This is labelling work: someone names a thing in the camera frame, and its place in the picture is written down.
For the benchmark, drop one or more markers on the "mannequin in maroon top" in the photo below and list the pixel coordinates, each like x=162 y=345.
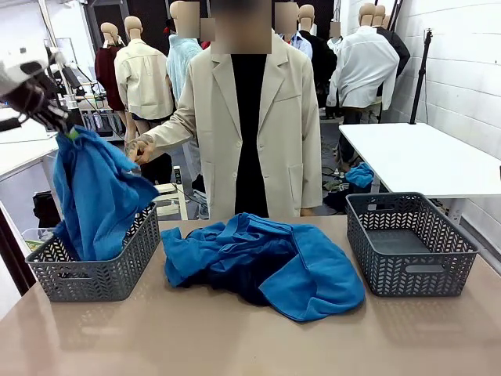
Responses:
x=105 y=74

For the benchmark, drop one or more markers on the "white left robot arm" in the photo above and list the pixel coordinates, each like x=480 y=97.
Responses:
x=11 y=74

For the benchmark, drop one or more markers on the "grey plastic woven basket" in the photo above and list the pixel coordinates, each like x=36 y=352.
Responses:
x=90 y=282
x=411 y=280

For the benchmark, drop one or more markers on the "white table with white legs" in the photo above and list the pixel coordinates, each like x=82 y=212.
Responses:
x=411 y=156

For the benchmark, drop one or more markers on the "black bag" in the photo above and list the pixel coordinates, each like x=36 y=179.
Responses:
x=45 y=209

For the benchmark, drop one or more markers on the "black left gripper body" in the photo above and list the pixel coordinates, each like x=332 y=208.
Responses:
x=31 y=96

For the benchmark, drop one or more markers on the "mannequin in white shirt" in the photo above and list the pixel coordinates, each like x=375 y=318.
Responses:
x=364 y=66

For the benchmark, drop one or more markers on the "mannequin in cream shirt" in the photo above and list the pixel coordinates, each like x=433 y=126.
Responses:
x=145 y=78

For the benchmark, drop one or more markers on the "person's left hand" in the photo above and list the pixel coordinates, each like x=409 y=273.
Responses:
x=307 y=212

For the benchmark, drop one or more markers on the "black tripod stand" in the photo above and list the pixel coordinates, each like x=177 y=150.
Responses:
x=422 y=78

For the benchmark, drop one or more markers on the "mannequin in black jacket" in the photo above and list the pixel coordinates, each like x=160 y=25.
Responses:
x=401 y=51

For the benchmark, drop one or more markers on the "person's right hand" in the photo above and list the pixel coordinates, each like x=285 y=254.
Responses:
x=141 y=149

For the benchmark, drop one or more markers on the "person's right forearm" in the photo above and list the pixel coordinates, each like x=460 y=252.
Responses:
x=172 y=135

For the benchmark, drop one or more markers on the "crumpled blue cloth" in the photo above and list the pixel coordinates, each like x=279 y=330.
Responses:
x=360 y=174

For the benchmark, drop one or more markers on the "person in beige coat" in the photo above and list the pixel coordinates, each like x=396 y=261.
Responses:
x=282 y=137

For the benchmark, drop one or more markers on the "white table with metal leg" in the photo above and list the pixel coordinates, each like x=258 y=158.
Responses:
x=19 y=152

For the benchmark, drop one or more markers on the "navy blue shorts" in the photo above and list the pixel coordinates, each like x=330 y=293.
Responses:
x=242 y=284

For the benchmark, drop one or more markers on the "person's left forearm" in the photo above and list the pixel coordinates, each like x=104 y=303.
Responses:
x=313 y=184

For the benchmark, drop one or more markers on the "mannequin in black coat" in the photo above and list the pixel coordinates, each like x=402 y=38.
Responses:
x=323 y=66

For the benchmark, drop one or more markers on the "dark and denim dropped trousers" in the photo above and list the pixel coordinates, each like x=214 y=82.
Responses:
x=200 y=196

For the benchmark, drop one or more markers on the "dark brown wooden post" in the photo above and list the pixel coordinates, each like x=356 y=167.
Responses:
x=13 y=250

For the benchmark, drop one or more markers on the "dark clothing heap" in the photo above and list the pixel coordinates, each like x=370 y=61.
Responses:
x=334 y=201

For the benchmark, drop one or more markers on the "clear plastic box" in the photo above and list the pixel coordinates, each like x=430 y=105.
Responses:
x=33 y=237

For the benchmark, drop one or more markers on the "white black power strip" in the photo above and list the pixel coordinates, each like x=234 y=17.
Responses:
x=177 y=174

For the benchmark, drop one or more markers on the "plain blue top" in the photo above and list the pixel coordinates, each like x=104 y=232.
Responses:
x=325 y=282
x=98 y=188

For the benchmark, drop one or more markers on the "mannequin in blue shirt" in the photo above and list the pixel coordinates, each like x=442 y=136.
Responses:
x=301 y=43

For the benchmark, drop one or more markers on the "left gripper black green finger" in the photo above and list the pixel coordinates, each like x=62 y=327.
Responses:
x=62 y=119
x=52 y=123

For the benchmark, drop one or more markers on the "cluttered metal workbench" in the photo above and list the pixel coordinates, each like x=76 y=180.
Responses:
x=98 y=113

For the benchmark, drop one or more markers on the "mannequin in light blue fleece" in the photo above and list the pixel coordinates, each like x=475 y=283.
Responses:
x=180 y=62

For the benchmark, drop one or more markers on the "black monitor on stand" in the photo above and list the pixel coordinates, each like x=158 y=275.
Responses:
x=71 y=77

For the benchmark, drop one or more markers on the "black dropped trousers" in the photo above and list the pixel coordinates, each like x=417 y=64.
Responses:
x=160 y=170

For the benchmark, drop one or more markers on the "mannequin in red jacket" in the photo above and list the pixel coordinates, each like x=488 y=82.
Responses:
x=205 y=45

